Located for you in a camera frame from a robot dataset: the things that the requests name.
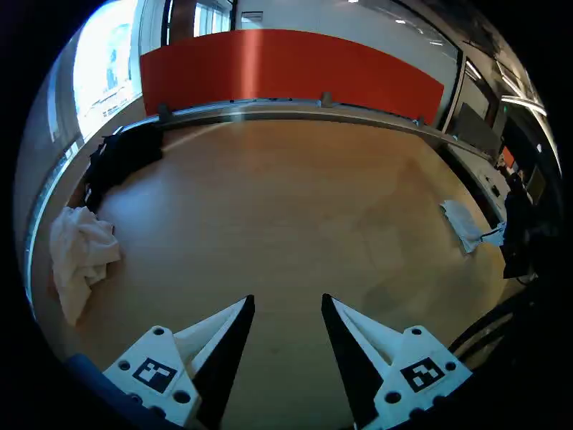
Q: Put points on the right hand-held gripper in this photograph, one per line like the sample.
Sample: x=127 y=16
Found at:
x=521 y=233

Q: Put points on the heap of black towels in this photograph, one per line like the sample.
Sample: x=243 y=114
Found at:
x=121 y=154

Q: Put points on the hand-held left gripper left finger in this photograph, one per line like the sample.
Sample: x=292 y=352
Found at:
x=156 y=354

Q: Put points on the white towel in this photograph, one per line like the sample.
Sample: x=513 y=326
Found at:
x=461 y=221

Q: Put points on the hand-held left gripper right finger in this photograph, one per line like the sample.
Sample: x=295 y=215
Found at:
x=418 y=354

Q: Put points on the red desk screen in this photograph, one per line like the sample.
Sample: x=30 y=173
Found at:
x=291 y=67

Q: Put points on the heap of white towels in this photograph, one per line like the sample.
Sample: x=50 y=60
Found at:
x=78 y=251

